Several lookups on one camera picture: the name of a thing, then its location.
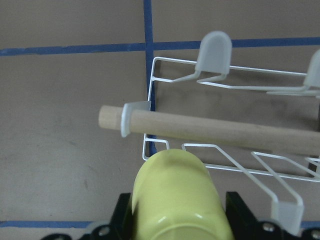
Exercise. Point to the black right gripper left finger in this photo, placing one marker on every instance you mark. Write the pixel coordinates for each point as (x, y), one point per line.
(120, 226)

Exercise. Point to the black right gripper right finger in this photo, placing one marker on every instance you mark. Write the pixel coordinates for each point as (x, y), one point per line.
(245, 226)

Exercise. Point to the white wire cup rack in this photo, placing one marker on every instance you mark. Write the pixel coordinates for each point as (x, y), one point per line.
(268, 155)

